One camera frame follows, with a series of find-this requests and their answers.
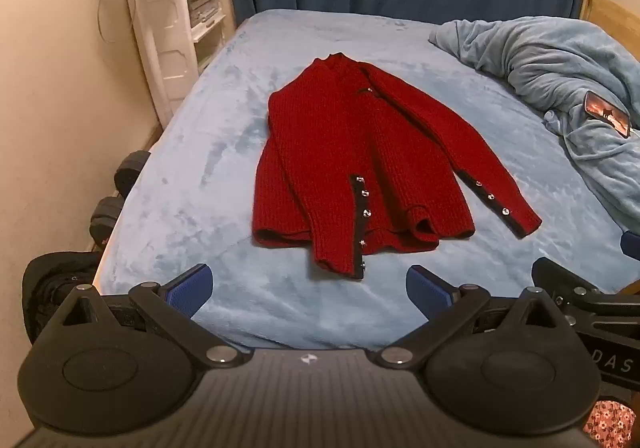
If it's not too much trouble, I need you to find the wooden headboard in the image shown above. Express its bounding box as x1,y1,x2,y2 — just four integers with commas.
580,0,640,43

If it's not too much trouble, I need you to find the black bag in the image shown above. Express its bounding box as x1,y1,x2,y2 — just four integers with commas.
22,252,103,344

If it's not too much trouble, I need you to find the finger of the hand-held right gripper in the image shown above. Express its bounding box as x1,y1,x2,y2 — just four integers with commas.
620,230,640,262
531,257,603,301

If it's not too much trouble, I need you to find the white plastic drawer unit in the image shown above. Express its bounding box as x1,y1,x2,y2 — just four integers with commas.
181,0,227,73

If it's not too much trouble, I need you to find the black dumbbell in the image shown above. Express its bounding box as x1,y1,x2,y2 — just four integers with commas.
113,151,152,199
89,197,124,251

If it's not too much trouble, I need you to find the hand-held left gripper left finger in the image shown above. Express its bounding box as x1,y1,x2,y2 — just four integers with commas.
60,263,252,370

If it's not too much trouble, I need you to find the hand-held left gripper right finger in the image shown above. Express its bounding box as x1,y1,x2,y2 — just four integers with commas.
372,265,564,372

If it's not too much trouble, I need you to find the light blue fleece bed blanket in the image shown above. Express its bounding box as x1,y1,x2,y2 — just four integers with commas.
93,8,640,351

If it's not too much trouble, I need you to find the red knit cardigan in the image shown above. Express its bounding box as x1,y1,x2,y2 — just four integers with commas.
251,53,543,280

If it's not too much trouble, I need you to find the person's floral clothing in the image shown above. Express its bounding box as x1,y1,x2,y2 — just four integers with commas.
584,398,636,448

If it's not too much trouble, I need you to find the light blue rumpled comforter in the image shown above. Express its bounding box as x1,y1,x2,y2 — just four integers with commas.
428,16,640,235

